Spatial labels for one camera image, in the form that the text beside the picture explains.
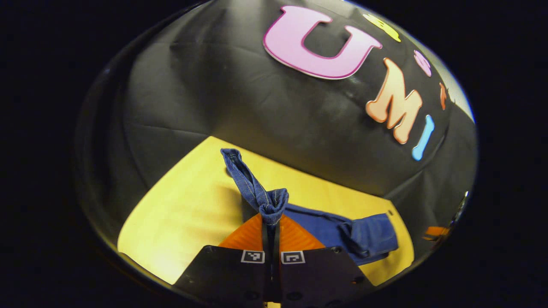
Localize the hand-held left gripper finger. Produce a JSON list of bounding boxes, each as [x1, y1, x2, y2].
[[173, 213, 273, 302], [273, 213, 375, 302]]

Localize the blue denim jeans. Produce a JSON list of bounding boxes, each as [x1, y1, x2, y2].
[[220, 148, 399, 267]]

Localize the black backdrop cloth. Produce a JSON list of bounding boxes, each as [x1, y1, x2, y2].
[[75, 0, 478, 257]]

